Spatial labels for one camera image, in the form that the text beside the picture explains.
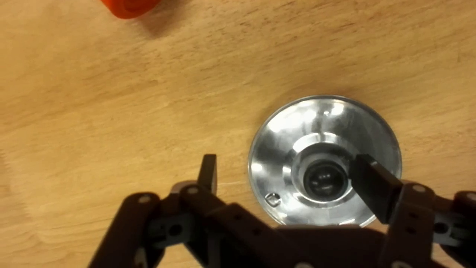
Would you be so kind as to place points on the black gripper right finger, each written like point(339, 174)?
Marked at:
point(416, 217)

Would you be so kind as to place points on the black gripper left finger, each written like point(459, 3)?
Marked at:
point(215, 233)

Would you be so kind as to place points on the silver kettle lid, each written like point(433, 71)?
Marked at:
point(299, 159)

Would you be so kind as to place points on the orange spice bottle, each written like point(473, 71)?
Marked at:
point(128, 9)

